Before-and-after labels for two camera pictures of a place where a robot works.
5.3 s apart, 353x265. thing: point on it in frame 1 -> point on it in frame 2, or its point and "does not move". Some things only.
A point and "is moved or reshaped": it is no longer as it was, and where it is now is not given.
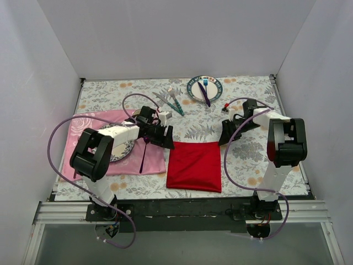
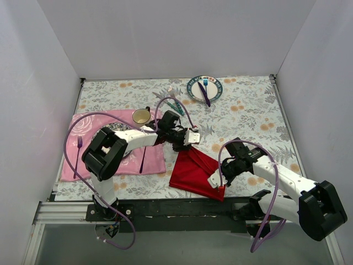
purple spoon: [145, 140] does not move
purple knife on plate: [205, 96] does not move
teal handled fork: [170, 91] does not move
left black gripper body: [161, 135] -> [180, 141]
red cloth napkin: [194, 165] is moved or reshaped
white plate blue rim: [214, 88] does not move
